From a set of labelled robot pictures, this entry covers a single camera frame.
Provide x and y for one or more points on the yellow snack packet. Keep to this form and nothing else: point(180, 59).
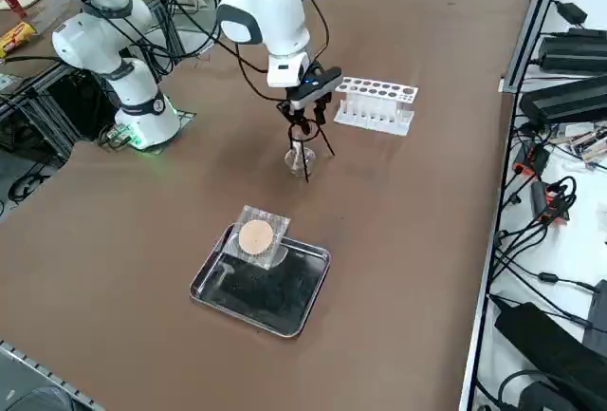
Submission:
point(16, 38)

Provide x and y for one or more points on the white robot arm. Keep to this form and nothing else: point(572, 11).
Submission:
point(280, 17)

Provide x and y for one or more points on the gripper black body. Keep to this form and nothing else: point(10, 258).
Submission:
point(318, 82)

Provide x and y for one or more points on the small black power adapter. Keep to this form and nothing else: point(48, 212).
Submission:
point(574, 12)

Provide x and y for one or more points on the orange black connector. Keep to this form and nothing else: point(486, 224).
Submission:
point(531, 159)
point(555, 207)

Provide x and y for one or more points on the large black power supply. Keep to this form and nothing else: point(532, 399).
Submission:
point(564, 100)
point(536, 330)
point(574, 52)

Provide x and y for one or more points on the aluminium frame post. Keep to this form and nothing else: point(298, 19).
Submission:
point(535, 22)

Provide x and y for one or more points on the glass alcohol lamp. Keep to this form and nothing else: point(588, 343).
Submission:
point(290, 159)

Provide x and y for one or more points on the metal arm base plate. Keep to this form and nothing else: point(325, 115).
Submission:
point(185, 119)

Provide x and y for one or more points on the grey metal rail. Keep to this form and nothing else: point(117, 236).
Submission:
point(28, 363)

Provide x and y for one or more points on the white test tube rack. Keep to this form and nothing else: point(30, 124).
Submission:
point(374, 90)

